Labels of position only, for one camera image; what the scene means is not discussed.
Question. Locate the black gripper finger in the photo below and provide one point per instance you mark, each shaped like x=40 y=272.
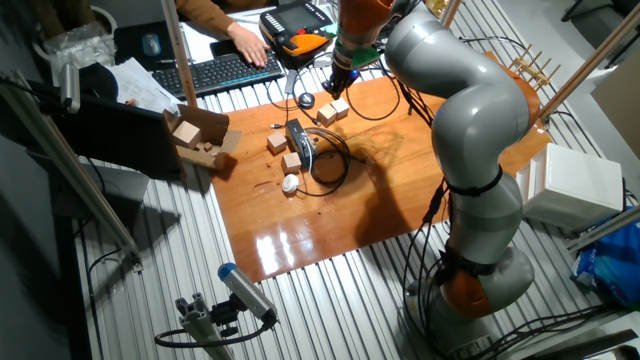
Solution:
x=341 y=92
x=329 y=89

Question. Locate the aluminium profile stub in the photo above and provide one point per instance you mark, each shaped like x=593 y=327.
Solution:
x=200 y=327

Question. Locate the pale wooden cube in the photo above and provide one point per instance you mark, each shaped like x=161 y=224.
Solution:
x=341 y=107
x=276 y=142
x=291 y=162
x=326 y=115
x=186 y=134

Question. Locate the blue plastic bag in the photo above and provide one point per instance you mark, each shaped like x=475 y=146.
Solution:
x=615 y=265

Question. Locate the clear plastic bag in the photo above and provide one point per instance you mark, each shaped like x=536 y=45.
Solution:
x=80 y=50

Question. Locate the black keyboard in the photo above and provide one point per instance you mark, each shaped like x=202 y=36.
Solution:
x=215 y=75

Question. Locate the black smartphone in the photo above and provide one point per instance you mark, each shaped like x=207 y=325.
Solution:
x=222 y=47

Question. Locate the black cap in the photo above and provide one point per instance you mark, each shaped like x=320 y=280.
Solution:
x=97 y=80

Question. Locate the brown cardboard sheet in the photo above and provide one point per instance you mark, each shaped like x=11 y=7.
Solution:
x=622 y=105

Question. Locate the wooden peg rack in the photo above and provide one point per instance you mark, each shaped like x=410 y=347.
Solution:
x=532 y=70

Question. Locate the person's hand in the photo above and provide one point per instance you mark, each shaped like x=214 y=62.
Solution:
x=250 y=45

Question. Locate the grey computer mouse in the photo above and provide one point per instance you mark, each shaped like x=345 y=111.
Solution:
x=151 y=45

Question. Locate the black monitor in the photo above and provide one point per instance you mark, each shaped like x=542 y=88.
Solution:
x=120 y=135

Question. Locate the grey rectangular adapter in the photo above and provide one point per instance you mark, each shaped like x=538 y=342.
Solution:
x=290 y=82

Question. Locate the small wooden piece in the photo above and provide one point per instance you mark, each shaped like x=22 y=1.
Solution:
x=207 y=146

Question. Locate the black docking station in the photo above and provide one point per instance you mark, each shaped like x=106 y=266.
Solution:
x=299 y=140

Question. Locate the varnished wooden board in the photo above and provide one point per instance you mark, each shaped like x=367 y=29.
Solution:
x=300 y=225

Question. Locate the white paper stack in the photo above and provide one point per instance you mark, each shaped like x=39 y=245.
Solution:
x=140 y=85

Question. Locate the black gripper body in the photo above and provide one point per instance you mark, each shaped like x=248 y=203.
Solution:
x=344 y=76

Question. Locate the black round puck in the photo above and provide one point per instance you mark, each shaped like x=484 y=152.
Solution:
x=306 y=100

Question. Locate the aluminium frame bar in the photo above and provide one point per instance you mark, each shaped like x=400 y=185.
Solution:
x=605 y=227
x=65 y=155

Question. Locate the white desk sheet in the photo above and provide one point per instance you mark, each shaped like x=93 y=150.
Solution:
x=200 y=40

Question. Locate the torn cardboard box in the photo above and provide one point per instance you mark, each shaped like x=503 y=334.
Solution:
x=205 y=122

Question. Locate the light frame post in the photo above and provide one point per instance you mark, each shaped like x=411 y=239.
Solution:
x=450 y=12
x=177 y=50
x=595 y=57

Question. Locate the black mouse pad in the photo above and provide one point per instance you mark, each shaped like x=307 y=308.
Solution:
x=127 y=45

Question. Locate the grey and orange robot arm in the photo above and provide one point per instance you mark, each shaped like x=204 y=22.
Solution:
x=475 y=115

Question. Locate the orange and black teach pendant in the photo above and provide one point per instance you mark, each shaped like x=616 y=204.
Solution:
x=300 y=35

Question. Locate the silver camera with blue cap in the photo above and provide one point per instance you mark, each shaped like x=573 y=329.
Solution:
x=245 y=292

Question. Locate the white round bin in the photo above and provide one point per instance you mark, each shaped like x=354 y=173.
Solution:
x=111 y=20

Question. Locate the green wrist mount plate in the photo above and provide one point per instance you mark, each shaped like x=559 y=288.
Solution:
x=362 y=57

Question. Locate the white box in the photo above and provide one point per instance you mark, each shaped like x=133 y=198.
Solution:
x=575 y=187

